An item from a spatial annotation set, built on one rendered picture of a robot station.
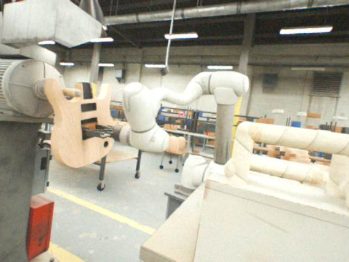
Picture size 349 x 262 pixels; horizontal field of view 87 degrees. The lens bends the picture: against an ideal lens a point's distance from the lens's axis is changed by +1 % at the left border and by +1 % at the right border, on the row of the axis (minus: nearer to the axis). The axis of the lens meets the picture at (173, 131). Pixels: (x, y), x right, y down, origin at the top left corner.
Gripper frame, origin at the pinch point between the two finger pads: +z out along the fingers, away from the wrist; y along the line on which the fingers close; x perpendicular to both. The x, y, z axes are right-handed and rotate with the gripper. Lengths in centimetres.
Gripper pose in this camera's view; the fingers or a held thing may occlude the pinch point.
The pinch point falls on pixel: (90, 128)
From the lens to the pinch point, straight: 99.4
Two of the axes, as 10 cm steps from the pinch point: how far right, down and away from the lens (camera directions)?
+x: 0.5, -9.7, -2.4
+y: 4.0, -2.0, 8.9
